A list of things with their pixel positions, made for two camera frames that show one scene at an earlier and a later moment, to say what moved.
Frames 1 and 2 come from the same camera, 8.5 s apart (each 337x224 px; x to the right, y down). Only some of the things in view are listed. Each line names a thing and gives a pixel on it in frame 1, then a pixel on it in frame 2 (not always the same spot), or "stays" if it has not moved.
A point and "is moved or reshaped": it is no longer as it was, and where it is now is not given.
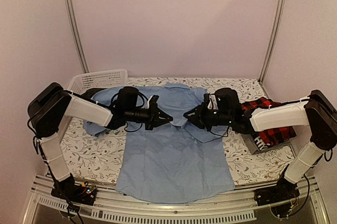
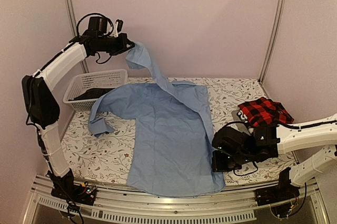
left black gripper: [154, 120] → [123, 44]
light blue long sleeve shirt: [174, 162] is moved or reshaped
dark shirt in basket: [89, 94] stays
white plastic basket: [83, 80] stays
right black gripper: [199, 117] → [217, 165]
